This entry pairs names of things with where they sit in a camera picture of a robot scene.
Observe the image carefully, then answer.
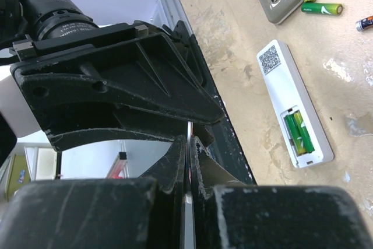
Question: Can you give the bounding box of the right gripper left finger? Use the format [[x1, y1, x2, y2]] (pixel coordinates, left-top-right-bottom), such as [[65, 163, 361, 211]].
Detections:
[[1, 135, 187, 248]]

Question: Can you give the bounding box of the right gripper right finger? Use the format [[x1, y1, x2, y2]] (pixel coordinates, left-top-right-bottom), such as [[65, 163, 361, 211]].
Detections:
[[190, 138, 372, 248]]

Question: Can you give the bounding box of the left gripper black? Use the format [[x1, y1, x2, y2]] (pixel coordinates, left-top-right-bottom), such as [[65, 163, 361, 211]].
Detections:
[[11, 21, 208, 115]]

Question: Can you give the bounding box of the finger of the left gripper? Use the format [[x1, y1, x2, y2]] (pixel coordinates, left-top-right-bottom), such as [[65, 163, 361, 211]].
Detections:
[[43, 97, 216, 152]]

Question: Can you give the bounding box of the white remote control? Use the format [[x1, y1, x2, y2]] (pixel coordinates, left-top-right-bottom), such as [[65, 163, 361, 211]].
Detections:
[[256, 40, 334, 169]]

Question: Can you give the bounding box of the white battery cover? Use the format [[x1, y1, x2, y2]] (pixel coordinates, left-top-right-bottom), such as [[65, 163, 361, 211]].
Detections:
[[180, 121, 196, 248]]

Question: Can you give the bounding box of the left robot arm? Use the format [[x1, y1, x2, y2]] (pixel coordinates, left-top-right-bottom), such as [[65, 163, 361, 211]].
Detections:
[[1, 0, 224, 152]]

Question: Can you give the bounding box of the black battery lower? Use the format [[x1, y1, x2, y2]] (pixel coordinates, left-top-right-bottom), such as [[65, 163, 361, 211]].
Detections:
[[356, 16, 373, 32]]

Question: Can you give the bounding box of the grey table edge rail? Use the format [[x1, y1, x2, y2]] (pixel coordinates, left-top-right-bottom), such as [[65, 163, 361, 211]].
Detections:
[[150, 0, 193, 35]]

